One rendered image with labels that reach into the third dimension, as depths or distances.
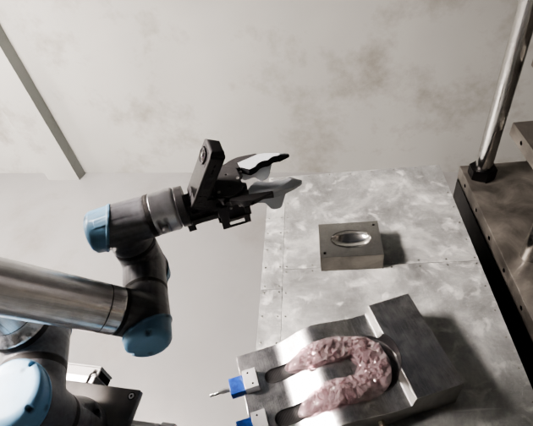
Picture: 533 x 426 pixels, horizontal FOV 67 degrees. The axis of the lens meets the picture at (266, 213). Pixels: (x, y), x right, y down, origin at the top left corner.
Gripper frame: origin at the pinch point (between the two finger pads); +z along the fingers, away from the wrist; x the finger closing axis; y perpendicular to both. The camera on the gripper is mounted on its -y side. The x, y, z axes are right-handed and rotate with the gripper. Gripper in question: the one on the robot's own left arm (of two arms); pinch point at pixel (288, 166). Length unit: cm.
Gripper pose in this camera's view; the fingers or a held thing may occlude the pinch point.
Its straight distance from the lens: 70.5
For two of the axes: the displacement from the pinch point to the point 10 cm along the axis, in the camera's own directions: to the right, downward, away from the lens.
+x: 2.8, 7.3, -6.2
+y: 1.0, 6.2, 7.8
